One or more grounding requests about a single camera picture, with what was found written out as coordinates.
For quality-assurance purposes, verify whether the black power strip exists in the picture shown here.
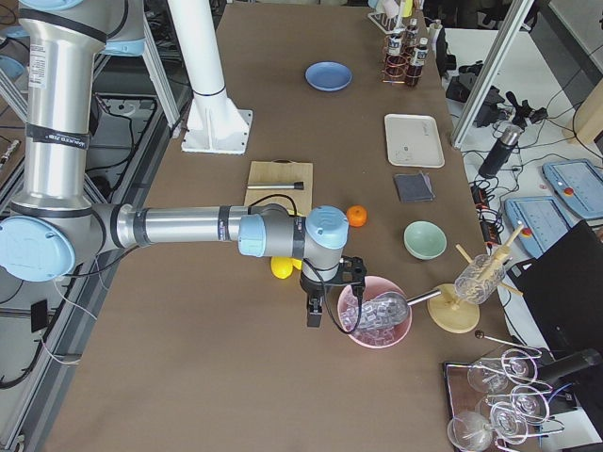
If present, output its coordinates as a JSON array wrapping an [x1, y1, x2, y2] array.
[[470, 183, 504, 248]]

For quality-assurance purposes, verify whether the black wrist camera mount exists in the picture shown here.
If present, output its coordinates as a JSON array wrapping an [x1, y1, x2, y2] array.
[[325, 256, 367, 299]]

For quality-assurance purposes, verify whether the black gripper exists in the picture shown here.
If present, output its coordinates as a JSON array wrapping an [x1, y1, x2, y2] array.
[[300, 260, 327, 328]]

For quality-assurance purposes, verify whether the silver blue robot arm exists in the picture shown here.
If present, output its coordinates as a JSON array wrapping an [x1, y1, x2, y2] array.
[[1, 1, 349, 327]]

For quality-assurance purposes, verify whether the yellow lemon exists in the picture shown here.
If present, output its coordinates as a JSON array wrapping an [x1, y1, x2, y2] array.
[[270, 256, 294, 280]]

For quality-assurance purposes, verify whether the blue teach pendant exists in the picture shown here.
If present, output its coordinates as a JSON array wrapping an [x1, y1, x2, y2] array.
[[504, 196, 575, 258], [542, 159, 603, 220]]

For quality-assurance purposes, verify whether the cream rabbit tray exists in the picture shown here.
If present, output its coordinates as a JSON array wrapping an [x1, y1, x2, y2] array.
[[384, 113, 445, 169]]

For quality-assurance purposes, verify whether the orange mandarin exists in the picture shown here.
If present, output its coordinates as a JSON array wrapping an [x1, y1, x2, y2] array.
[[346, 205, 367, 227]]

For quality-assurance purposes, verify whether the green ceramic bowl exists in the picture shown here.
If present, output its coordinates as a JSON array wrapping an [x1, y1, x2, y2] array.
[[403, 221, 448, 260]]

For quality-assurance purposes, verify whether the clear textured glass cup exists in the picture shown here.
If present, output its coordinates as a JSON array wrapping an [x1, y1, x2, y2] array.
[[454, 254, 505, 305]]

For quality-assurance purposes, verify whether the wooden cutting board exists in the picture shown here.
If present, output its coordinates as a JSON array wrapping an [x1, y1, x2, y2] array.
[[244, 161, 314, 216]]

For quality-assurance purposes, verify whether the grey folded cloth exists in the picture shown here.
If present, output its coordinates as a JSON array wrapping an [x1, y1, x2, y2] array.
[[394, 172, 435, 202]]

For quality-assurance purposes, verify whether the blue plate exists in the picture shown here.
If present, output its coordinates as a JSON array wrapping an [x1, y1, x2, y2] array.
[[304, 61, 352, 92]]

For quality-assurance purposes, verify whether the steel muddler with black tip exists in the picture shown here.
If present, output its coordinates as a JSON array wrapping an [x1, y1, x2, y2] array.
[[247, 181, 304, 190]]

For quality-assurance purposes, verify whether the pink bowl with ice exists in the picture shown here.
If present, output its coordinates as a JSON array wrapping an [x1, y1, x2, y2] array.
[[350, 276, 413, 348]]

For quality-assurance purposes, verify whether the black thermos bottle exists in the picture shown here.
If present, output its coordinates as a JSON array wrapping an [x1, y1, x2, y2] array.
[[478, 124, 523, 179]]

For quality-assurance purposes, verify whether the tea bottle white cap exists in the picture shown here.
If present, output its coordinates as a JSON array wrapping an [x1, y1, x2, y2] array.
[[384, 25, 405, 77]]

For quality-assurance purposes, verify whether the copper wire bottle rack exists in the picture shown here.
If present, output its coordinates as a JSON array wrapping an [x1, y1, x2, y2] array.
[[382, 29, 429, 87]]

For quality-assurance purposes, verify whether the black laptop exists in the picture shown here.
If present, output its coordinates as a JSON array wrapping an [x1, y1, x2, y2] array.
[[507, 220, 602, 353]]

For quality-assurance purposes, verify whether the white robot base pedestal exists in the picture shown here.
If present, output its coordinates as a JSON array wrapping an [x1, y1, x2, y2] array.
[[169, 1, 253, 155]]

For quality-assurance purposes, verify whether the steel ice scoop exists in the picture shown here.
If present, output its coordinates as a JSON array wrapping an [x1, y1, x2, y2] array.
[[348, 289, 442, 331]]

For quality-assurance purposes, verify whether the wine glass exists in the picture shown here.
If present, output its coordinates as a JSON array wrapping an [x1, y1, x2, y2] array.
[[490, 401, 529, 444], [467, 358, 509, 394], [447, 412, 494, 451]]

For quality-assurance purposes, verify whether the wooden cup tree stand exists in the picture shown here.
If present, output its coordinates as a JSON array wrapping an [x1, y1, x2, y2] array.
[[427, 222, 524, 333]]

